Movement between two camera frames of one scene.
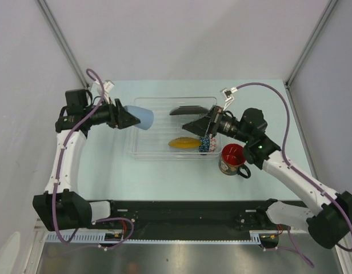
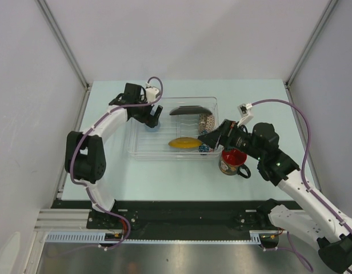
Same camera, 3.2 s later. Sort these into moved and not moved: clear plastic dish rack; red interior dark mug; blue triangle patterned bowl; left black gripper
Moved: left black gripper
Not moved: blue triangle patterned bowl; clear plastic dish rack; red interior dark mug
